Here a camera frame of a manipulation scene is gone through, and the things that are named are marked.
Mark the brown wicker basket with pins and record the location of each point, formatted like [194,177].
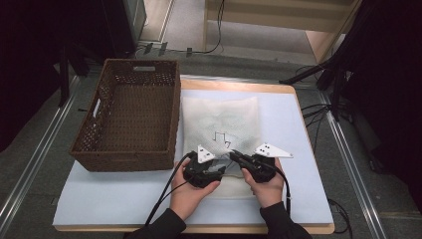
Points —
[132,132]

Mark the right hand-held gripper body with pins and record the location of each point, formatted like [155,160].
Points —
[262,169]

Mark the wooden frame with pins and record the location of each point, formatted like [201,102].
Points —
[265,20]

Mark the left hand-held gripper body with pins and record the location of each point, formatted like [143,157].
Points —
[199,172]

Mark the metal floor rail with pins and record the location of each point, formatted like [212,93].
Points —
[40,152]
[351,166]

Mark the dark curtain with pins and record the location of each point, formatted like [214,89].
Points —
[391,83]

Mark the cream mesh laundry bag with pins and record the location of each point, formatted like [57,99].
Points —
[219,116]

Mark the dark cabinet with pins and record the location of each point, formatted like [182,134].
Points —
[119,26]

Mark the person's right hand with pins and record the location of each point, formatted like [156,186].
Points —
[267,192]

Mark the person's left hand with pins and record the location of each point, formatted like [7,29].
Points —
[189,199]

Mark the white table mat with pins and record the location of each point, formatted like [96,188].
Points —
[298,132]

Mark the black metal stand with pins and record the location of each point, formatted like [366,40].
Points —
[64,73]

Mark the black tripod stand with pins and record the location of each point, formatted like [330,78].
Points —
[331,66]

